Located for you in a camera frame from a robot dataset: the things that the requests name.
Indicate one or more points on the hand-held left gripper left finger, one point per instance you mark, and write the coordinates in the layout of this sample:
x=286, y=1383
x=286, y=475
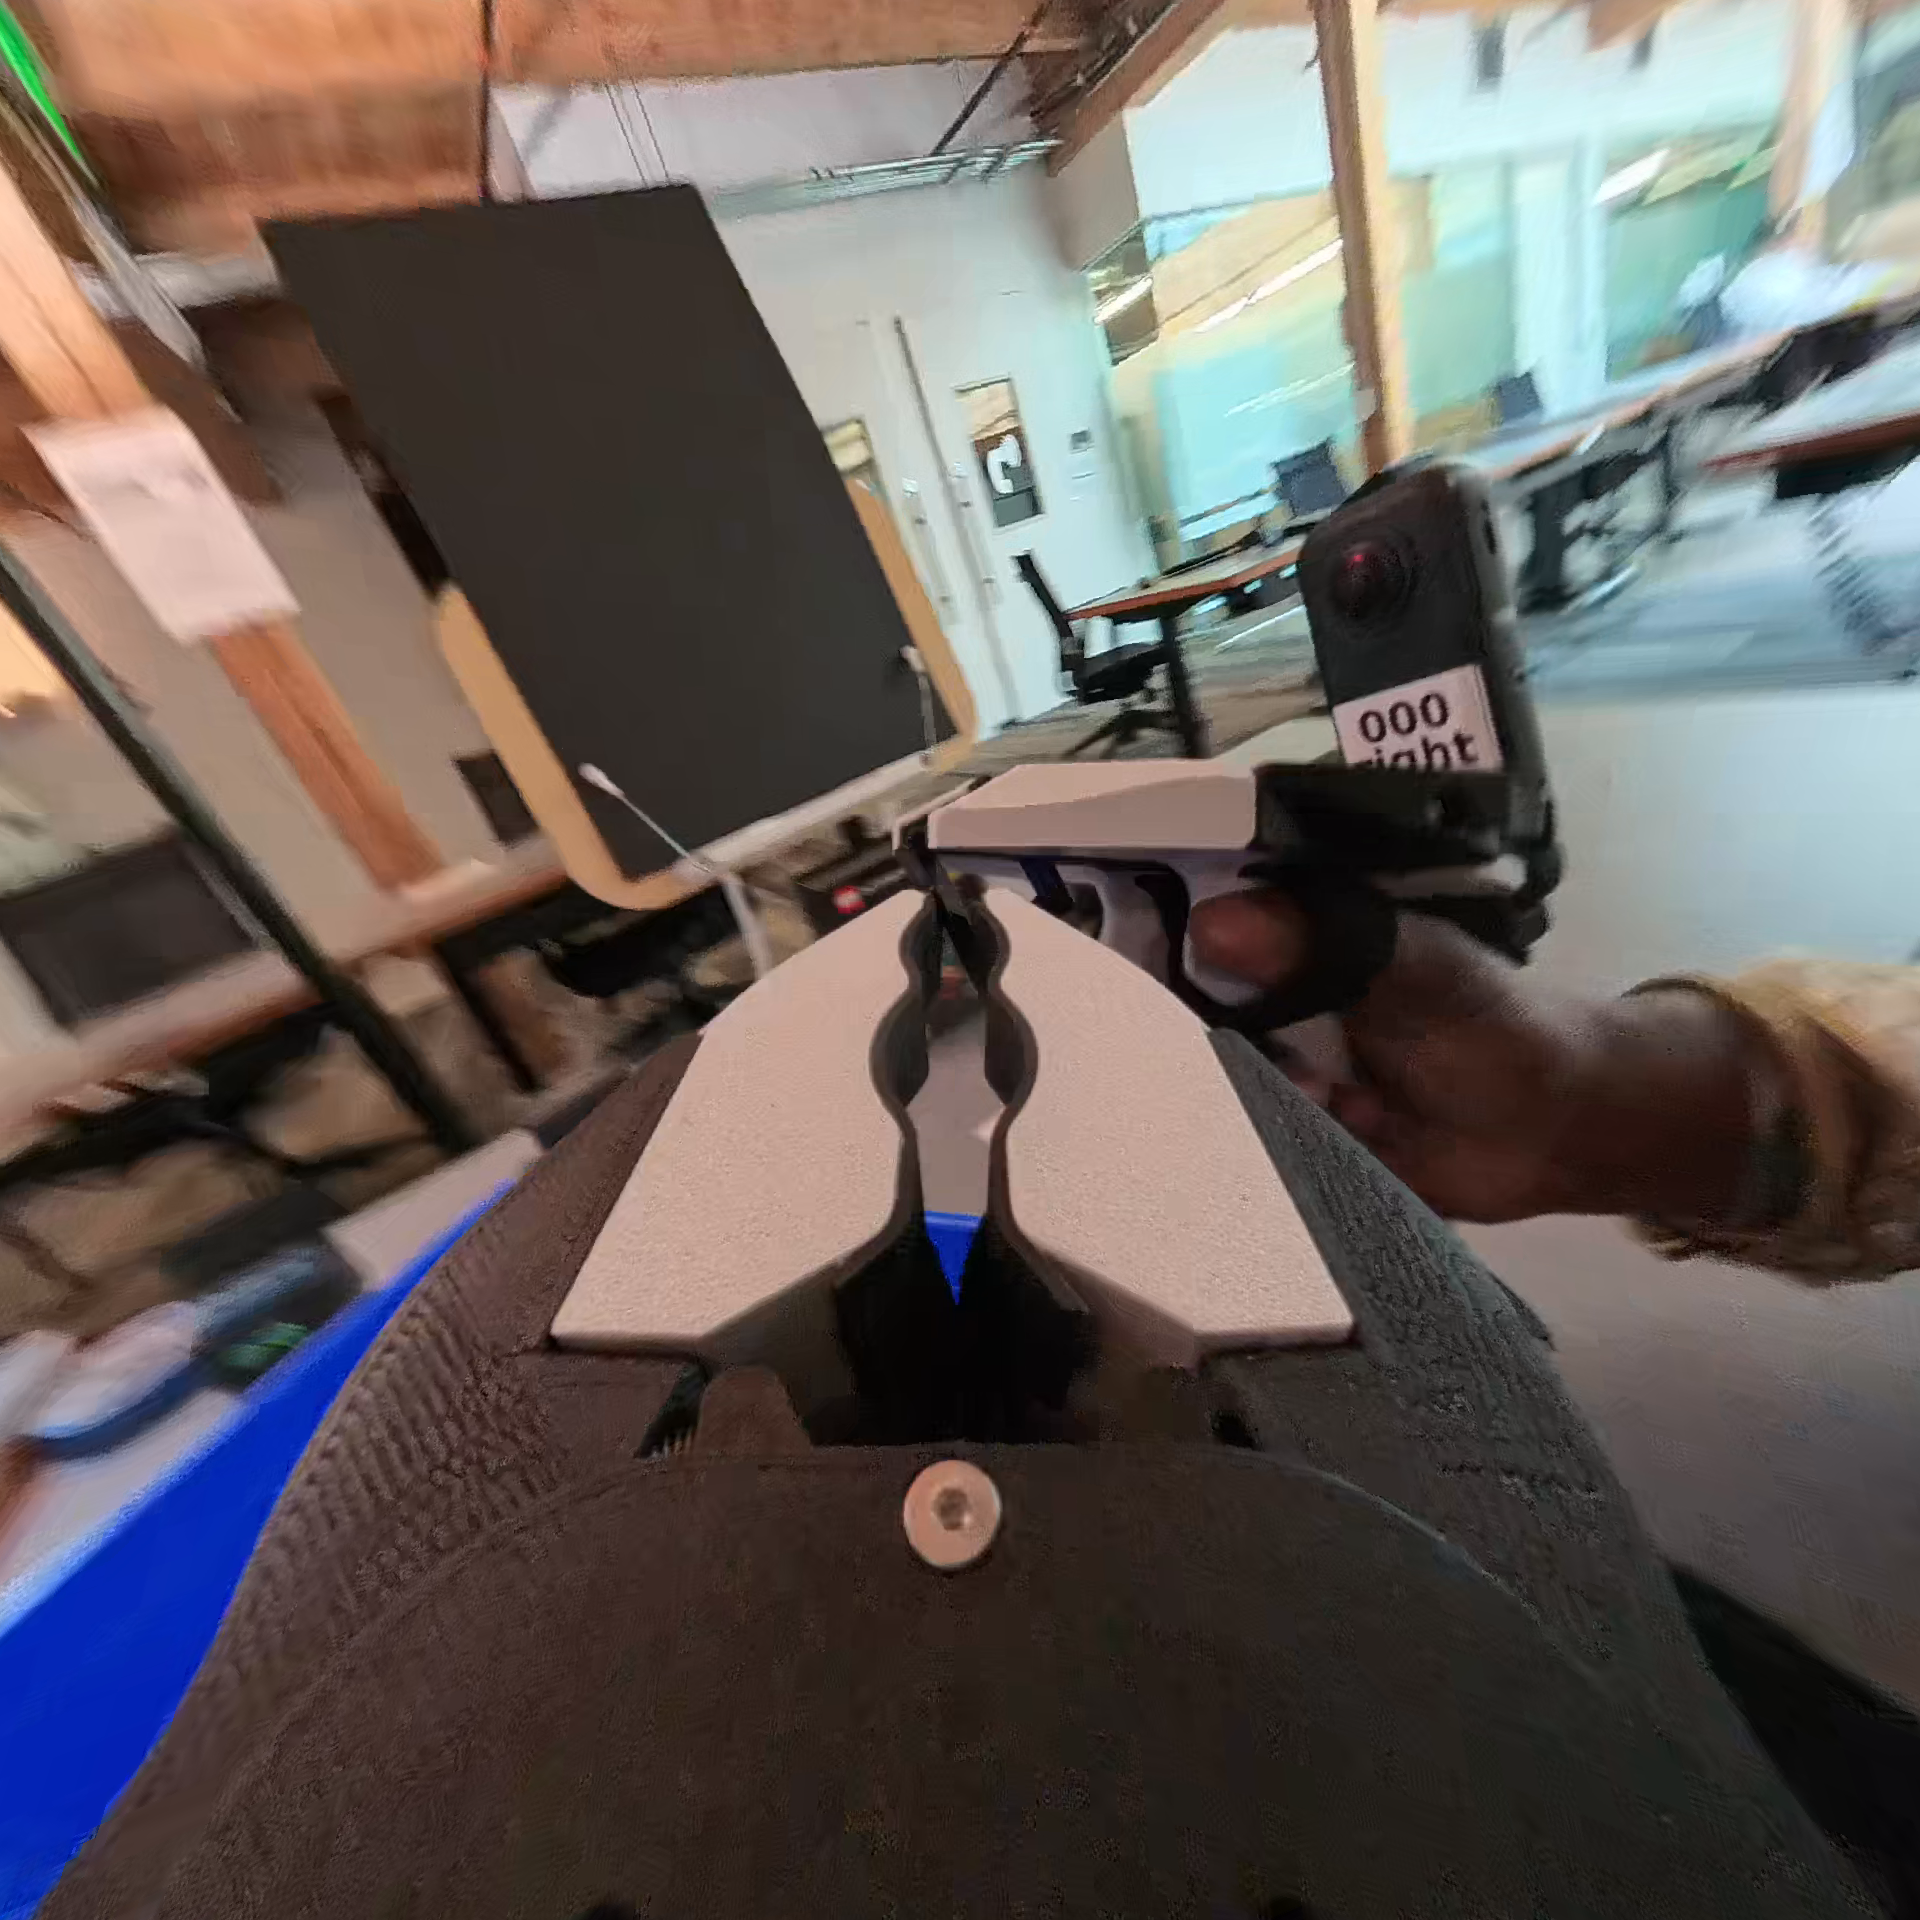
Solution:
x=751, y=1170

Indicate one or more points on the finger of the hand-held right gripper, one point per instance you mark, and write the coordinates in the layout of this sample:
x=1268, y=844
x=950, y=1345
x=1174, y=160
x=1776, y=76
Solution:
x=1096, y=809
x=1124, y=908

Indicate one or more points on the dark charger block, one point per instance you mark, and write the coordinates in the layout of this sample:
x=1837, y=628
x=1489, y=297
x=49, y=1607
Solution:
x=257, y=1309

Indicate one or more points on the grey desk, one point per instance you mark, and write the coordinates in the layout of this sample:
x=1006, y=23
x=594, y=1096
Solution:
x=1741, y=840

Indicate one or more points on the person's right hand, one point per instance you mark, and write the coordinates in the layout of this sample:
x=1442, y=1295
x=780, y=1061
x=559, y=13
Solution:
x=1500, y=1064

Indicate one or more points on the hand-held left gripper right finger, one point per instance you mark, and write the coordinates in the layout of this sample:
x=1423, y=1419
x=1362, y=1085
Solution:
x=1171, y=1170

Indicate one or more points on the wooden table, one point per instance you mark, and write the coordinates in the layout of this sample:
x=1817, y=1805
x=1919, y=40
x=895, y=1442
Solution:
x=1199, y=586
x=1801, y=422

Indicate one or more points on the blue plastic bin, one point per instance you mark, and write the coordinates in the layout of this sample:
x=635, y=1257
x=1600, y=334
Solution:
x=152, y=1619

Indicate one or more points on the black office chair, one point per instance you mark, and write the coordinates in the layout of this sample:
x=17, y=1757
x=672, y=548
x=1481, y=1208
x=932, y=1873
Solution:
x=1096, y=643

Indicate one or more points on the black board on white stand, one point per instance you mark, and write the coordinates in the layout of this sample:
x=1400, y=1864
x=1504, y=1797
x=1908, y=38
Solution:
x=602, y=511

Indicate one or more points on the black light stand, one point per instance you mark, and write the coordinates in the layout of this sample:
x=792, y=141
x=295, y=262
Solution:
x=211, y=840

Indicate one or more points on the white paper sign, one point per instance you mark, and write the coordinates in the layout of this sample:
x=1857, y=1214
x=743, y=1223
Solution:
x=165, y=515

